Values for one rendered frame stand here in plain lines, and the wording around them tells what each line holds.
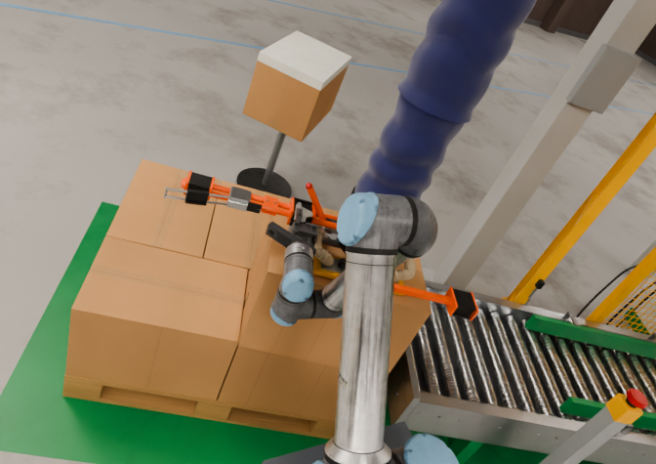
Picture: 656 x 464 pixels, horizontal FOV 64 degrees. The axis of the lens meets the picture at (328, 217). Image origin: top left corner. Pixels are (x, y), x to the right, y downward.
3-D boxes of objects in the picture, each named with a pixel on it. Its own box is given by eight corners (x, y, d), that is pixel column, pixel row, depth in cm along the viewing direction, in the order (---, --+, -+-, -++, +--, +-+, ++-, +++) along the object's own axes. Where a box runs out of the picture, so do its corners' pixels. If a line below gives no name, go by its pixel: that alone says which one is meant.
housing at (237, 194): (248, 200, 180) (252, 189, 178) (246, 212, 175) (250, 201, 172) (228, 195, 179) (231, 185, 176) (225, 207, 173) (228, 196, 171)
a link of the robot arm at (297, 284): (276, 301, 152) (286, 277, 147) (279, 271, 162) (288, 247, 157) (307, 307, 154) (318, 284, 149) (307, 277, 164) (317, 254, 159)
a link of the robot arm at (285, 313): (306, 327, 165) (318, 302, 158) (271, 329, 160) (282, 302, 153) (299, 305, 171) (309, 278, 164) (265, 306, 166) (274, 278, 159)
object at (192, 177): (212, 189, 178) (215, 177, 175) (209, 201, 172) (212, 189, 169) (186, 182, 176) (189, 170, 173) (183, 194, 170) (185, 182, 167)
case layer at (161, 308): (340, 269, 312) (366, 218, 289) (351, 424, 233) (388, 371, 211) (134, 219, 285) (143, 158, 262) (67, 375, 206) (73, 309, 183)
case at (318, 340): (378, 303, 240) (416, 239, 217) (387, 378, 208) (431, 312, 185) (249, 272, 227) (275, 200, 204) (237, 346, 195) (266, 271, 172)
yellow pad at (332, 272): (399, 276, 193) (404, 267, 190) (403, 296, 185) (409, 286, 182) (311, 255, 185) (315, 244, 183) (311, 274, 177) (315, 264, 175)
